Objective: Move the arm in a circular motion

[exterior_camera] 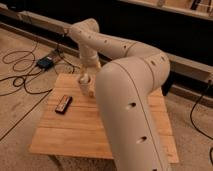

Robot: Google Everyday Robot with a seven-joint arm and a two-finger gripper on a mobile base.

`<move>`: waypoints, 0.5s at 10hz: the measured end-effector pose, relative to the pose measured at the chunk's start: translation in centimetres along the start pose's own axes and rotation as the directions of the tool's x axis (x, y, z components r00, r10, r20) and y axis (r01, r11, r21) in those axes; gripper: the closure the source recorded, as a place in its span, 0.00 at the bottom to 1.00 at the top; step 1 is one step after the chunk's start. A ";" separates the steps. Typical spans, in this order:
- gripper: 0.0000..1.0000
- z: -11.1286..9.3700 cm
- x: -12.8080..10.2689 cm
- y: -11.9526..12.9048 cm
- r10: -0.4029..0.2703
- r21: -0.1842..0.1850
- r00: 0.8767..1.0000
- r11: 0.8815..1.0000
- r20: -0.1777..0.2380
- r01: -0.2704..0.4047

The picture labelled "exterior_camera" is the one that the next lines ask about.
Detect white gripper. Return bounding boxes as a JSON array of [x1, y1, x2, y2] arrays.
[[78, 66, 101, 98]]

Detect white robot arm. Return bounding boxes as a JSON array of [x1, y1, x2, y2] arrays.
[[68, 19, 171, 171]]

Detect black rectangular remote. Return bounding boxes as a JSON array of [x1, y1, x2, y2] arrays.
[[55, 95, 73, 114]]

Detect wooden table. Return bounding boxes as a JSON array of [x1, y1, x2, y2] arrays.
[[28, 73, 180, 164]]

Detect long wooden shelf beam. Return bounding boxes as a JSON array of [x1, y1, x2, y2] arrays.
[[0, 6, 213, 82]]

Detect black cable at right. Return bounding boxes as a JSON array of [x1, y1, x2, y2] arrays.
[[189, 79, 213, 164]]

